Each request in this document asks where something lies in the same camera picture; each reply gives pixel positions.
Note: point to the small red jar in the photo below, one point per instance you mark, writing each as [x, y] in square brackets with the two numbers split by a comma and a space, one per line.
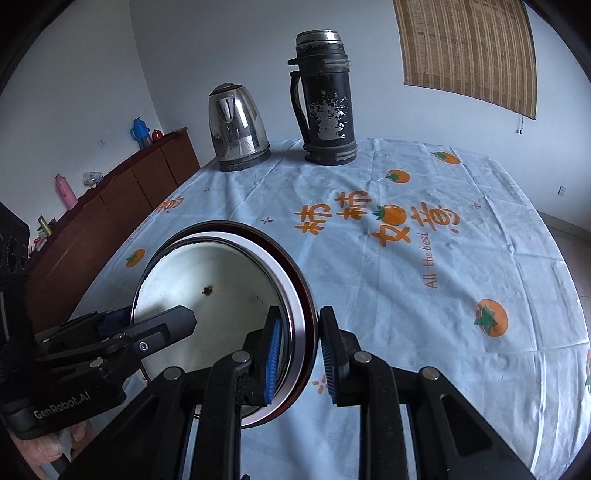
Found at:
[157, 135]

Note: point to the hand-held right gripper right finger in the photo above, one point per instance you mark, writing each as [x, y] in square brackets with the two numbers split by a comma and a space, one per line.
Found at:
[330, 360]

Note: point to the black thermos flask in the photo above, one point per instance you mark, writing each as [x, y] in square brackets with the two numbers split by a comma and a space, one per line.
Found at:
[328, 92]

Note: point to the person's left hand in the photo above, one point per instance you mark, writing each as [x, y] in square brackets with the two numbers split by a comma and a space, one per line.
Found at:
[46, 450]

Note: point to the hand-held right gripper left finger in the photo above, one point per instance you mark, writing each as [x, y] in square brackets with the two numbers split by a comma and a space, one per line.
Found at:
[272, 355]

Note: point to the bamboo window blind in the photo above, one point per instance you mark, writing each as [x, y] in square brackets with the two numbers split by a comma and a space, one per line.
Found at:
[466, 46]

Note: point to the small red white object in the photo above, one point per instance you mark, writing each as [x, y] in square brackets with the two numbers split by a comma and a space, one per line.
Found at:
[38, 241]

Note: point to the brown wooden sideboard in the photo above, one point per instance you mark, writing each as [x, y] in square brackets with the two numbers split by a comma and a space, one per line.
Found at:
[115, 207]

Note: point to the stainless steel electric kettle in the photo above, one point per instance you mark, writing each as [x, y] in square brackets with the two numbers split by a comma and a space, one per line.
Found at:
[235, 124]

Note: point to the blue thermos jug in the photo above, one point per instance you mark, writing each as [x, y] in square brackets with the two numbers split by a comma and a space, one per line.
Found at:
[139, 134]

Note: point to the clear plastic bag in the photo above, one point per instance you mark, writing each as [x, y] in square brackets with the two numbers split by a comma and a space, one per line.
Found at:
[92, 179]

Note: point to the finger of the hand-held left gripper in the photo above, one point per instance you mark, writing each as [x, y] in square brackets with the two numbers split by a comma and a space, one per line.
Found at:
[115, 319]
[166, 321]

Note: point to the pink bottle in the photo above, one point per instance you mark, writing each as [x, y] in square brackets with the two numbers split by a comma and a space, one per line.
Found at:
[66, 191]

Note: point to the green bottle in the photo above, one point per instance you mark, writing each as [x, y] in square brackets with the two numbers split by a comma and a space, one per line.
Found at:
[45, 225]

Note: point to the white tablecloth with orange print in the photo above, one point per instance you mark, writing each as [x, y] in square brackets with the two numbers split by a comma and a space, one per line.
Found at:
[415, 300]

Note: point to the red plastic bowl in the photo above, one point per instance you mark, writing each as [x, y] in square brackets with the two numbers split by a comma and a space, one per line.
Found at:
[308, 304]

